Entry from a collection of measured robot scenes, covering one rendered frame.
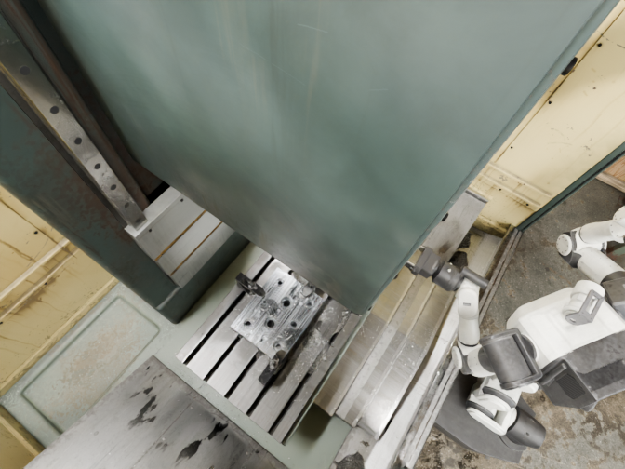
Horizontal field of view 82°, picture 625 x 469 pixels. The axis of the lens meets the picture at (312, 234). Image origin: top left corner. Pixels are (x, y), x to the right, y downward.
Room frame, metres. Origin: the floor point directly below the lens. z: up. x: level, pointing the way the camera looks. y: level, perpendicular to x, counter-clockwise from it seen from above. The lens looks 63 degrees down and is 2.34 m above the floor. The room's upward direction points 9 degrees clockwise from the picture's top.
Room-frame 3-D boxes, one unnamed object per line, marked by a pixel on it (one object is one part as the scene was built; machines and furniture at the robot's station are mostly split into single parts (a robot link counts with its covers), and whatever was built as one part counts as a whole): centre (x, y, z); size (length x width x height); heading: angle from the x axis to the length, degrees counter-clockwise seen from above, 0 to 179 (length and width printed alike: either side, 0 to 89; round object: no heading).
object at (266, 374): (0.14, 0.07, 0.97); 0.13 x 0.03 x 0.15; 153
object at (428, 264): (0.53, -0.45, 1.18); 0.13 x 0.12 x 0.10; 153
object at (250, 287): (0.42, 0.21, 0.97); 0.13 x 0.03 x 0.15; 63
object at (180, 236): (0.59, 0.40, 1.16); 0.48 x 0.05 x 0.51; 153
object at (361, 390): (0.39, -0.45, 0.70); 0.90 x 0.30 x 0.16; 153
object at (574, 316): (0.36, -0.75, 1.45); 0.09 x 0.06 x 0.08; 147
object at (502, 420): (0.19, -1.10, 0.28); 0.21 x 0.20 x 0.13; 63
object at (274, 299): (0.33, 0.08, 0.97); 0.29 x 0.23 x 0.05; 153
